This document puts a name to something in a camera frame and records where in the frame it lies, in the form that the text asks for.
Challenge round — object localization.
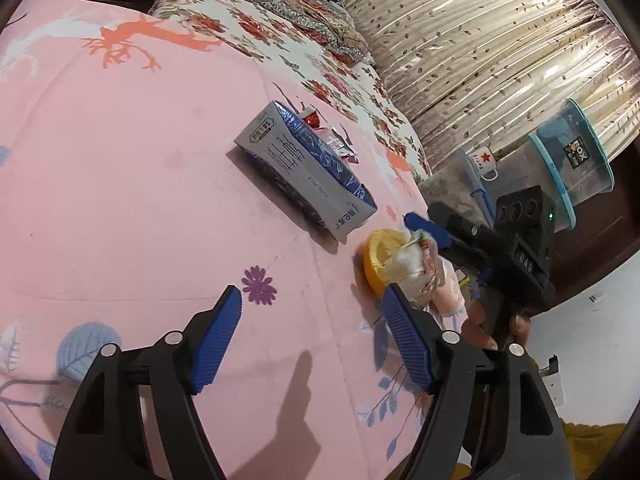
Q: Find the white paper wrapper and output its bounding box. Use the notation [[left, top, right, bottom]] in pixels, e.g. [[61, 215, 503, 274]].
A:
[[375, 230, 445, 310]]

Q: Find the pink white paper cup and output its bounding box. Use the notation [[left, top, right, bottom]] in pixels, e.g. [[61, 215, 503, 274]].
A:
[[431, 259, 468, 333]]

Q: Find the blue grey snack box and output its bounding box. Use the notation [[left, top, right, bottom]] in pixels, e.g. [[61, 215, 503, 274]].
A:
[[234, 101, 378, 243]]

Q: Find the yellow sleeve forearm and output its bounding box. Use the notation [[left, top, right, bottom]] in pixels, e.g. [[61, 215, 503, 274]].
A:
[[562, 420, 626, 480]]

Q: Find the person's right hand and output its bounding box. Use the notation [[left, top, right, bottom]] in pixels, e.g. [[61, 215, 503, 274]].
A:
[[460, 299, 533, 352]]

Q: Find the clear bin blue lid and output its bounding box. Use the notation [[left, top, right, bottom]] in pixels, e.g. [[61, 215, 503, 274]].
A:
[[419, 150, 495, 228]]

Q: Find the white enamel star mug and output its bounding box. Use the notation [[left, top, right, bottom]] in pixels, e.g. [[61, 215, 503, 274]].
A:
[[468, 145, 499, 182]]

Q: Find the red silver foil wrapper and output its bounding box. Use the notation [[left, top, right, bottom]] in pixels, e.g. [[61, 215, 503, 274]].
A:
[[298, 106, 359, 165]]

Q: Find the clear bin teal lid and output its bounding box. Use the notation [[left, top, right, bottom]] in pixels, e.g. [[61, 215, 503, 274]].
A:
[[487, 134, 576, 232]]

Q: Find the upper clear teal-rimmed bin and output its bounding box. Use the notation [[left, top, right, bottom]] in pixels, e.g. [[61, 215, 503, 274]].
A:
[[532, 99, 615, 205]]

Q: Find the pink printed bed sheet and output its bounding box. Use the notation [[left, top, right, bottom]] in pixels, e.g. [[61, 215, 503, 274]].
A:
[[1, 0, 427, 479]]

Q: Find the beige patterned curtain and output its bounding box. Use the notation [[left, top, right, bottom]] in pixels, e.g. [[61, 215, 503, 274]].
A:
[[345, 0, 639, 171]]

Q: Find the floral white red quilt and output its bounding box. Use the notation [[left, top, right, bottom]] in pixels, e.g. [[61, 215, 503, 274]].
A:
[[150, 0, 432, 182]]

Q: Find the black camera box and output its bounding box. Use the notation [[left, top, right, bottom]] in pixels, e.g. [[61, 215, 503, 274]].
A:
[[494, 185, 556, 274]]

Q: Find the white wall socket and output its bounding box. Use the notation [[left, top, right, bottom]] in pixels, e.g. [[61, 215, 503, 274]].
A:
[[539, 354, 565, 408]]

